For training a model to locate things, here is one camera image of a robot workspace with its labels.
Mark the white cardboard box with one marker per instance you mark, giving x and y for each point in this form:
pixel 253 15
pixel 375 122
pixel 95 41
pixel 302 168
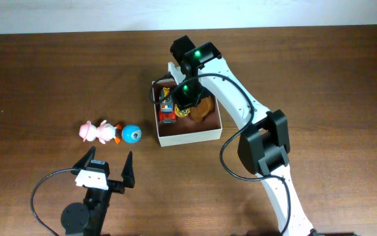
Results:
pixel 185 130

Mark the brown plush toy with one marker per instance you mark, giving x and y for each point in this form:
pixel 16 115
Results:
pixel 199 112

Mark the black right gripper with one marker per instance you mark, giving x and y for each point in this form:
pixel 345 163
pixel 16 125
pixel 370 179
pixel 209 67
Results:
pixel 181 99

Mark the pink white duck toy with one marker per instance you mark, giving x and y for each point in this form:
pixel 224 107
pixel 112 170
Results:
pixel 105 132

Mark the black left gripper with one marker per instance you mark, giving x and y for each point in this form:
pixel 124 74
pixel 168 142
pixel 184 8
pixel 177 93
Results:
pixel 115 185

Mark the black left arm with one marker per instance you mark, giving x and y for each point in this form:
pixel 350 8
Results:
pixel 87 217

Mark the blue ball toy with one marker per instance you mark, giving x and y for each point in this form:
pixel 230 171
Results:
pixel 131 134

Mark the red grey toy fire truck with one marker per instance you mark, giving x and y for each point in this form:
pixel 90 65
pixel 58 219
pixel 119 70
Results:
pixel 166 113

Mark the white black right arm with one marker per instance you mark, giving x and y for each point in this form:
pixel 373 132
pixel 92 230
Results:
pixel 263 134

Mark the yellow round toy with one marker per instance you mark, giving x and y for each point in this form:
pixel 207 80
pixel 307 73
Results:
pixel 181 112

